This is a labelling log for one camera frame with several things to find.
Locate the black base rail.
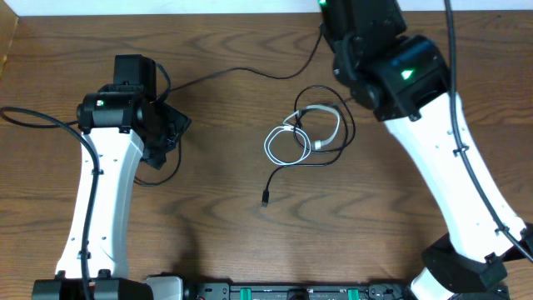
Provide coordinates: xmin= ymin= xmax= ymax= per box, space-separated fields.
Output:
xmin=183 ymin=282 xmax=413 ymax=300

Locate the black usb cable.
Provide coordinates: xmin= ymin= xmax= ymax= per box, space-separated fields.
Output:
xmin=132 ymin=28 xmax=357 ymax=208

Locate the white usb cable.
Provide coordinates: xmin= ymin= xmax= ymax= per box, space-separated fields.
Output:
xmin=263 ymin=103 xmax=341 ymax=167

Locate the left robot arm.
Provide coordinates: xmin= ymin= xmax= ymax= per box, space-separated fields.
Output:
xmin=32 ymin=54 xmax=191 ymax=299

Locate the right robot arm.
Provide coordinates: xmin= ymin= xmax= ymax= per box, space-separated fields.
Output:
xmin=320 ymin=0 xmax=532 ymax=299

